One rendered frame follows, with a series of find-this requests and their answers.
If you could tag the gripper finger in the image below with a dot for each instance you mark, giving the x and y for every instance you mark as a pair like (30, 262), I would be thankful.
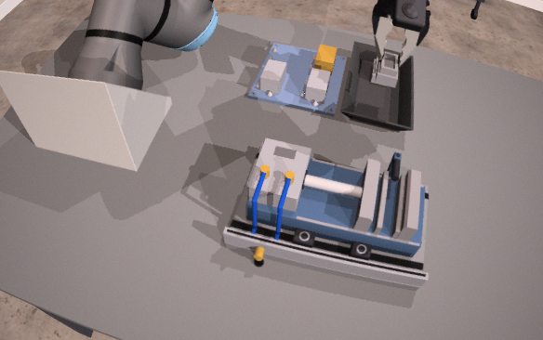
(382, 25)
(413, 39)

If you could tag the orange block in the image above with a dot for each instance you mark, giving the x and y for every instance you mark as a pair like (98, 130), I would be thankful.
(325, 58)

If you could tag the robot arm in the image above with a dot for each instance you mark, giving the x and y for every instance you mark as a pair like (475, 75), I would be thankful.
(117, 28)

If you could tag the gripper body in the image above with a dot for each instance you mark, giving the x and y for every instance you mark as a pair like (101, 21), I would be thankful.
(388, 6)

